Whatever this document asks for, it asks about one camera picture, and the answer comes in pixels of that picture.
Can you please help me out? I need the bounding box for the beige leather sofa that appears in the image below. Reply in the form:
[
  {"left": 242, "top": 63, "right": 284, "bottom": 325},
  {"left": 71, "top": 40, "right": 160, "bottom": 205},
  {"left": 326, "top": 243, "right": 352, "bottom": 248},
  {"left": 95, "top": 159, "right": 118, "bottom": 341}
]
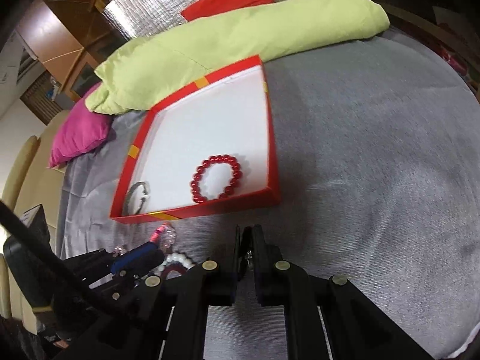
[{"left": 1, "top": 111, "right": 68, "bottom": 334}]

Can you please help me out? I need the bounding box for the red shallow box tray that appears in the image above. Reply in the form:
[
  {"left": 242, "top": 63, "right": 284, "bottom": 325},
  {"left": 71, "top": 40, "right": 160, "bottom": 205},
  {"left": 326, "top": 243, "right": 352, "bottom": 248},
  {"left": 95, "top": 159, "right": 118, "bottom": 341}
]
[{"left": 110, "top": 55, "right": 281, "bottom": 224}]

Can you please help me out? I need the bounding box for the wooden cabinet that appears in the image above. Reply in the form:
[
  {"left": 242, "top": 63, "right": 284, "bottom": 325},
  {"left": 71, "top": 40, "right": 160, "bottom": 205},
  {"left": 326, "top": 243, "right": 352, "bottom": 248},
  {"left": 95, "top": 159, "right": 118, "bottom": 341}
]
[{"left": 16, "top": 0, "right": 124, "bottom": 101}]

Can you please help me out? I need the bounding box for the light green duvet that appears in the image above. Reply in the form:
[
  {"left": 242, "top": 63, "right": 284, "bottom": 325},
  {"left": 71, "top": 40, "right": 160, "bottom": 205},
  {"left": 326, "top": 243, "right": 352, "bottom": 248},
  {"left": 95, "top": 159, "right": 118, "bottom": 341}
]
[{"left": 85, "top": 0, "right": 390, "bottom": 115}]

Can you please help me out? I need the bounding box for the pink clear bead bracelet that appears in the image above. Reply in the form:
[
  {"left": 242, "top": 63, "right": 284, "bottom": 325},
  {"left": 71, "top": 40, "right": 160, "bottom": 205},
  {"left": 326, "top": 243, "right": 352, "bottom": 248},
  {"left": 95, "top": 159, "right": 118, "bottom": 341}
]
[{"left": 149, "top": 221, "right": 178, "bottom": 254}]

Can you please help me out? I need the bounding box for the silver metal bangle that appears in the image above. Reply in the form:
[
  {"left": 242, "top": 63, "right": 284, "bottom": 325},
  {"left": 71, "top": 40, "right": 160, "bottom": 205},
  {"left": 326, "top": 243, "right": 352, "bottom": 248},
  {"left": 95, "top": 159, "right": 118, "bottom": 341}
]
[{"left": 122, "top": 181, "right": 151, "bottom": 216}]

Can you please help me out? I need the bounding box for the magenta pillow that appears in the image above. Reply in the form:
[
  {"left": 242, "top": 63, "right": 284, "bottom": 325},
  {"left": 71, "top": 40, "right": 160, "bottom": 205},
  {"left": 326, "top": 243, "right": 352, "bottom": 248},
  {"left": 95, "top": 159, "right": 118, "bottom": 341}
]
[{"left": 49, "top": 83, "right": 112, "bottom": 167}]

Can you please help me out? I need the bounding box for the white bead bracelet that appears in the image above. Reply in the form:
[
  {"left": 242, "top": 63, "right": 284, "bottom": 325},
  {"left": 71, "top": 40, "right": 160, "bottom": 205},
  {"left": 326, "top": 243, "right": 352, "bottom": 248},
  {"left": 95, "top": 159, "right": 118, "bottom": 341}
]
[{"left": 155, "top": 251, "right": 197, "bottom": 275}]

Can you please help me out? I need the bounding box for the grey bed blanket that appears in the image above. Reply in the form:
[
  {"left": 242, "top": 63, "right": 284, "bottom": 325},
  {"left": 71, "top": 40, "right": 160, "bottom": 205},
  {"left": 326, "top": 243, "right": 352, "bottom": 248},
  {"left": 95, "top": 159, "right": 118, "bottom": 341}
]
[{"left": 55, "top": 30, "right": 479, "bottom": 359}]

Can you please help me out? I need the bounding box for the dark maroon bangle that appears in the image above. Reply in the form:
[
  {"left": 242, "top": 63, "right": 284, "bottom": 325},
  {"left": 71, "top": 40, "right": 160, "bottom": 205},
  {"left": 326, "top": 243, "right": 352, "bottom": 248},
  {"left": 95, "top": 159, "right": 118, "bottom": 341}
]
[{"left": 161, "top": 262, "right": 189, "bottom": 280}]

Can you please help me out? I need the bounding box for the red bead bracelet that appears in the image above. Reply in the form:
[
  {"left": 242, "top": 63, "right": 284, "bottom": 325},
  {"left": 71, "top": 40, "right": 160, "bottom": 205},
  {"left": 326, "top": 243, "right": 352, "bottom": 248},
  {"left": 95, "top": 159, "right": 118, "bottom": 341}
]
[{"left": 189, "top": 154, "right": 244, "bottom": 205}]

